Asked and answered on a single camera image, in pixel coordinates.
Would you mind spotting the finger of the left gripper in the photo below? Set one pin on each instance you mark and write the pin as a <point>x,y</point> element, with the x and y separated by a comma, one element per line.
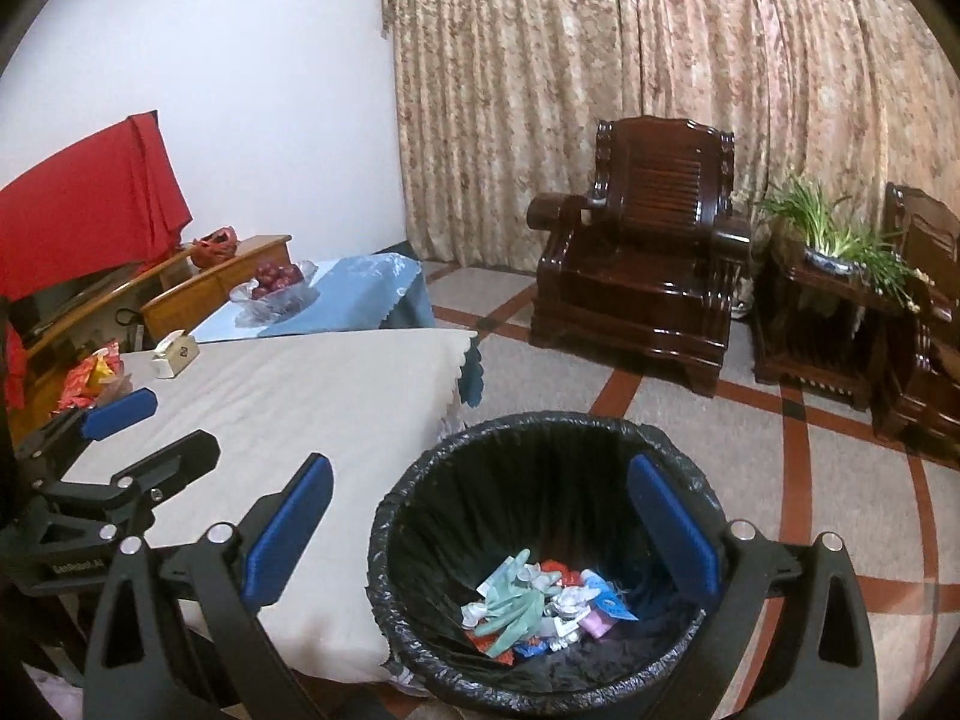
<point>64,437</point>
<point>150,475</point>

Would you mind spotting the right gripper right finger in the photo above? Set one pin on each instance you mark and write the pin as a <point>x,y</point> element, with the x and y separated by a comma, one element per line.
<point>821,660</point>

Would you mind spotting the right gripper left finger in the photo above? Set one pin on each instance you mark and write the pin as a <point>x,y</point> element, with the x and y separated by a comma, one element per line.
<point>173,622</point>

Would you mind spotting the trash pile in bin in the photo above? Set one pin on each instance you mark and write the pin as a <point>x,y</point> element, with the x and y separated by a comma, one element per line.
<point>525,609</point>

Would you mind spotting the black trash bin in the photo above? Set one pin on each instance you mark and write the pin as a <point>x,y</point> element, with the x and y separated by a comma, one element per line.
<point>554,483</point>

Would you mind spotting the red snack packets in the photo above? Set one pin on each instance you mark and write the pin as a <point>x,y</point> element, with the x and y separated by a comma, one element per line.
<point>89,379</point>

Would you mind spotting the television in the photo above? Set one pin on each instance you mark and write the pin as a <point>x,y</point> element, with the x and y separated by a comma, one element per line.
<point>29,313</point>

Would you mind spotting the tissue box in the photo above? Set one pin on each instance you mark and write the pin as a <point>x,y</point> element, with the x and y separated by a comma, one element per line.
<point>173,354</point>

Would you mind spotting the red cloth cover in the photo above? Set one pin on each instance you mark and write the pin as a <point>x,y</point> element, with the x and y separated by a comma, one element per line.
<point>108,200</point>

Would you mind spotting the glass fruit bowl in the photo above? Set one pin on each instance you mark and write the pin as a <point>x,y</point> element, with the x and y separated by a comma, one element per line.
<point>276,307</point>

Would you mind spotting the red ornament basket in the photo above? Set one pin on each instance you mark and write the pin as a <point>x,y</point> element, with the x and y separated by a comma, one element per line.
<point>214,249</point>

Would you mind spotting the red apples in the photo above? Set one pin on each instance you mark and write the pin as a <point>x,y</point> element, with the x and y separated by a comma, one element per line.
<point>273,277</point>

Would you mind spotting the light blue tablecloth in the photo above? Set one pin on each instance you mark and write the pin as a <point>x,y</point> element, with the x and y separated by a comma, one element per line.
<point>368,292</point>

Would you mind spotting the dark wooden side table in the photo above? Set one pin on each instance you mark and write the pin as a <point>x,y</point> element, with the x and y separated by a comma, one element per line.
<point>815,327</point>

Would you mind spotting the potted green plant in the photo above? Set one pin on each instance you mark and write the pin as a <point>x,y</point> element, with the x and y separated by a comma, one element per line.
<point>849,249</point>

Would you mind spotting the dark wooden armchair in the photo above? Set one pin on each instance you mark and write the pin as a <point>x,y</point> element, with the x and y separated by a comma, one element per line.
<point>916,398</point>
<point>647,261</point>

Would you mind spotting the patterned beige curtain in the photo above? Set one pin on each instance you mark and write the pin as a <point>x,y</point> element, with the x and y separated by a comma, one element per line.
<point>499,100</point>

